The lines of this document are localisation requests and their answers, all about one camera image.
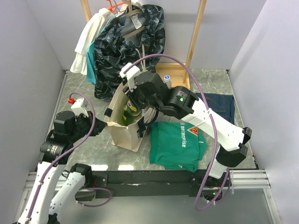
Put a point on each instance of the green glass bottle gold cap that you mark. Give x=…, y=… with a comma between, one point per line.
x=128, y=116

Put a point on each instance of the wooden clothes rack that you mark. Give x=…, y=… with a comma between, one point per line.
x=179, y=76

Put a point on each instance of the orange clothes hanger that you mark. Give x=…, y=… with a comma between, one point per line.
x=113, y=7

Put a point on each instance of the white hanging garment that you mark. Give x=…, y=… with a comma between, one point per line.
x=88, y=35

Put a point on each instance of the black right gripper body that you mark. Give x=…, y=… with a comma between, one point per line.
x=142, y=102

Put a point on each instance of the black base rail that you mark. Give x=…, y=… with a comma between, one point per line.
x=150, y=182

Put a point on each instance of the green printed t-shirt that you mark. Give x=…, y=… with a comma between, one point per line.
x=176, y=145

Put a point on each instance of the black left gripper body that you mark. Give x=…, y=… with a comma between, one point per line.
x=83, y=125

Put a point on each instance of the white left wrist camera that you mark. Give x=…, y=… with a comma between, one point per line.
x=79, y=106

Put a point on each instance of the wooden clothes hanger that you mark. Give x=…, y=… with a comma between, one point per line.
x=133, y=25

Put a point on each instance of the dark patterned hanging shirt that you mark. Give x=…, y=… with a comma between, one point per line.
x=112, y=51

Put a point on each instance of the folded blue jeans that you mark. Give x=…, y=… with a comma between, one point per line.
x=223, y=105

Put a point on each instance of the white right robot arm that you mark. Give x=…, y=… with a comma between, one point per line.
x=230, y=139

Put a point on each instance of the teal hanging garment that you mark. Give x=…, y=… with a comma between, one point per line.
x=90, y=77

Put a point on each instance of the clear water bottle blue cap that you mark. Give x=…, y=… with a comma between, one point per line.
x=167, y=81

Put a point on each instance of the beige canvas tote bag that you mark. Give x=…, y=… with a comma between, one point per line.
x=128, y=137

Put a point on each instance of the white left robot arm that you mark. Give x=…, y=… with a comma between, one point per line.
x=44, y=206

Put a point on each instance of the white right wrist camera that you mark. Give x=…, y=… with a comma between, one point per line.
x=129, y=74

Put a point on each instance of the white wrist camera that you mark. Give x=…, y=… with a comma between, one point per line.
x=129, y=74
x=79, y=106

